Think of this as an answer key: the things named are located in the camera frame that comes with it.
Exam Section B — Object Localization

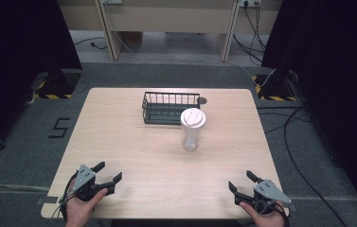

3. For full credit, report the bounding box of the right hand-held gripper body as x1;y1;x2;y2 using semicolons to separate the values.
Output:
240;178;293;216

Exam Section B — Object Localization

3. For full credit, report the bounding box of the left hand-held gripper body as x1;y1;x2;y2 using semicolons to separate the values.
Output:
70;164;108;202

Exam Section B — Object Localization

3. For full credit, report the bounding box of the clear bottle with white lid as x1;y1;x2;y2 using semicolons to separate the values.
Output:
180;107;207;152

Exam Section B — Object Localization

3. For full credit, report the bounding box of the black wire basket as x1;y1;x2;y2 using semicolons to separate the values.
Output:
141;91;202;126

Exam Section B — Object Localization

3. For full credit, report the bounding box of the person's right hand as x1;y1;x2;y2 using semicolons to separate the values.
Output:
239;201;286;227

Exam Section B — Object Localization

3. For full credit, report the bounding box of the person's left hand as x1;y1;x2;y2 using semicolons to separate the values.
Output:
64;187;109;227

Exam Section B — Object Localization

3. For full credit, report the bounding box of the stand base with hazard tape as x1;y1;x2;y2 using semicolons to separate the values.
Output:
251;69;299;102
28;68;82;100

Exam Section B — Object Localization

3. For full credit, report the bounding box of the black curtain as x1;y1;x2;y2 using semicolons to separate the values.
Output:
260;0;357;218
0;0;83;163

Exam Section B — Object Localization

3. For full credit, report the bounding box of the beige desk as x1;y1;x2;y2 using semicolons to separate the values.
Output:
56;0;283;62

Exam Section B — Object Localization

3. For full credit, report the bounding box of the left hand-held gripper cable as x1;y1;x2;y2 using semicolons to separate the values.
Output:
51;176;77;223

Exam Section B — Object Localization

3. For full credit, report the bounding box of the short black floor cable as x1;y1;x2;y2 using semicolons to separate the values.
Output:
73;36;109;51

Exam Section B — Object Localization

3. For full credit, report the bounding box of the black cable bundle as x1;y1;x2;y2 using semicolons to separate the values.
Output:
232;1;268;66

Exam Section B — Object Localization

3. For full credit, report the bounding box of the white wall socket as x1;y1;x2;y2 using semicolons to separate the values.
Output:
240;0;262;9

